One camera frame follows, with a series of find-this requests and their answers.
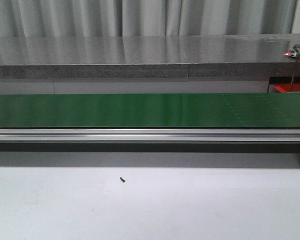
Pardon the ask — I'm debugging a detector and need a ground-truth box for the small circuit board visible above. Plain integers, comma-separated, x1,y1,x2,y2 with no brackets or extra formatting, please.
284,50,300,59

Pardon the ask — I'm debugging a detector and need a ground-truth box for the grey curtain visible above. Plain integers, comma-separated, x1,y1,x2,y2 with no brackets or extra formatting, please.
0,0,297,37

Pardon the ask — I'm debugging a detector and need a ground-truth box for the grey stone counter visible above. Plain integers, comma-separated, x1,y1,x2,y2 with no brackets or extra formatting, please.
0,33,300,80

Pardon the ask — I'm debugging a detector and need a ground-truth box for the red black wire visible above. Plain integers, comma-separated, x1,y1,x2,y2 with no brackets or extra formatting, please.
288,44,300,93

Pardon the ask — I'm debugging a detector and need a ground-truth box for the green conveyor belt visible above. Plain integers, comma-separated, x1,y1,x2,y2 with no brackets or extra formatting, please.
0,92,300,128

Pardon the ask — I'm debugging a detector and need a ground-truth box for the red plastic tray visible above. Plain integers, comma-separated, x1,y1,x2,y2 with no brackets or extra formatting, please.
274,83,300,93

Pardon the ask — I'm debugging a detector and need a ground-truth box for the aluminium conveyor frame rail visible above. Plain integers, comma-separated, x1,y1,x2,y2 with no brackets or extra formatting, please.
0,128,300,143

